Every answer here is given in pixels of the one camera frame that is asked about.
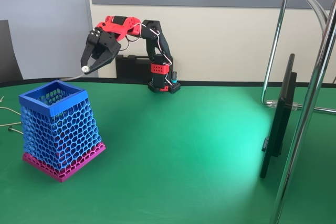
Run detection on blue and pink mesh basket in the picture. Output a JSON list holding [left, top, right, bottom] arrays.
[[18, 79, 107, 183]]

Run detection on black plastic case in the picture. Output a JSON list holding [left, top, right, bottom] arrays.
[[115, 54, 153, 79]]

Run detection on chrome stand pole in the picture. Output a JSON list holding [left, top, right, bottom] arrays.
[[269, 0, 336, 224]]

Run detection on green table cloth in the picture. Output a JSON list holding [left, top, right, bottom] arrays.
[[0, 78, 336, 224]]

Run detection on white and red servo cable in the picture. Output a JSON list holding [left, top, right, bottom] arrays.
[[123, 23, 173, 67]]

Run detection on black LED light panel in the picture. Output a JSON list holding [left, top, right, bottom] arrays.
[[259, 53, 299, 180]]

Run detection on chrome tube frame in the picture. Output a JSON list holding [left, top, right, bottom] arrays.
[[260, 0, 336, 116]]

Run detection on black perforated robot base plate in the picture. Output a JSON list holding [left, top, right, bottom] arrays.
[[148, 80, 182, 94]]

